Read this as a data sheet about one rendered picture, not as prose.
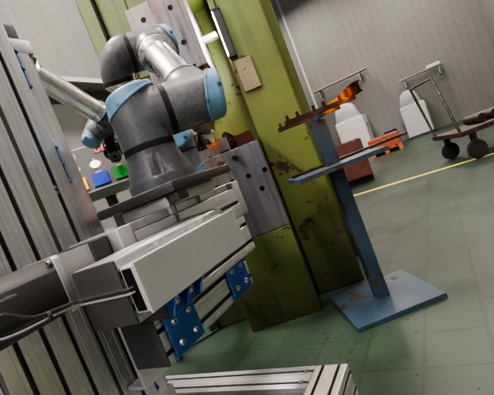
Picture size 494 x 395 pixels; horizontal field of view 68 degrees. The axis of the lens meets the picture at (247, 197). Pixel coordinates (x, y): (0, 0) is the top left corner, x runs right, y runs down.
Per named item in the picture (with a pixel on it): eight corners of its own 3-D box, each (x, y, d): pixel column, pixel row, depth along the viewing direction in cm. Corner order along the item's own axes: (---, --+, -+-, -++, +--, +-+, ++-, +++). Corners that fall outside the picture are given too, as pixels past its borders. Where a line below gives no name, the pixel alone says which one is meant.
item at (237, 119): (263, 143, 232) (210, 5, 226) (205, 167, 237) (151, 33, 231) (264, 144, 242) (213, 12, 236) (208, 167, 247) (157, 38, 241)
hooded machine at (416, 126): (435, 129, 1014) (420, 85, 1006) (436, 131, 963) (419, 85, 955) (411, 138, 1046) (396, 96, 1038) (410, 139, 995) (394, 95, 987)
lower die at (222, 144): (231, 150, 186) (225, 135, 185) (195, 164, 188) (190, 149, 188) (241, 152, 228) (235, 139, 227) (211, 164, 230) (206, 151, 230)
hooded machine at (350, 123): (379, 149, 1090) (361, 97, 1079) (376, 152, 1028) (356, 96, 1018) (353, 158, 1130) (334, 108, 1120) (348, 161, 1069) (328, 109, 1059)
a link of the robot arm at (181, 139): (171, 154, 122) (161, 129, 121) (179, 154, 133) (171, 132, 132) (192, 145, 121) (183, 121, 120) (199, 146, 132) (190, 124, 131)
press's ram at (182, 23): (223, 56, 182) (193, -22, 179) (154, 86, 186) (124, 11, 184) (234, 75, 223) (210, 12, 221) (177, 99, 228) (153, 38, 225)
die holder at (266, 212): (289, 223, 181) (257, 139, 178) (219, 249, 186) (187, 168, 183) (288, 208, 236) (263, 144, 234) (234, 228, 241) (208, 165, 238)
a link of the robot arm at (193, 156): (177, 187, 130) (165, 158, 129) (206, 176, 132) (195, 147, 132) (178, 186, 122) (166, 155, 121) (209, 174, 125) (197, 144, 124)
